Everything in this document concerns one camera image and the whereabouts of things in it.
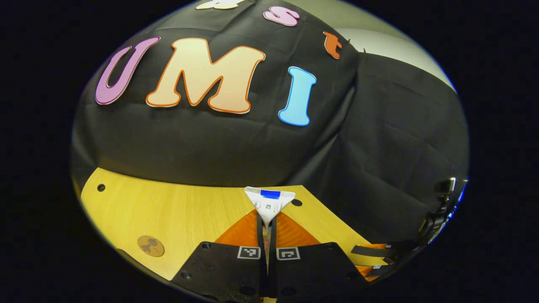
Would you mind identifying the black backdrop cloth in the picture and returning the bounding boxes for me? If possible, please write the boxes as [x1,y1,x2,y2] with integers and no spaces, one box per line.
[71,0,470,247]

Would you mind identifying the round wooden coaster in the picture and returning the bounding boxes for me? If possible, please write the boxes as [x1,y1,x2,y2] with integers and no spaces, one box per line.
[137,235,165,258]

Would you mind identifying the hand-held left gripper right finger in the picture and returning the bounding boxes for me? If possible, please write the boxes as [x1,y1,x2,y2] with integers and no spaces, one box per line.
[269,210,371,300]

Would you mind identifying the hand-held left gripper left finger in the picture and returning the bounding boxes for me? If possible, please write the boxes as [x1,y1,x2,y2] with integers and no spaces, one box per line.
[171,209,268,301]

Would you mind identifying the white toothpaste tube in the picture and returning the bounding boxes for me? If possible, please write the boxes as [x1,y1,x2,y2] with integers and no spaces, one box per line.
[244,186,296,229]

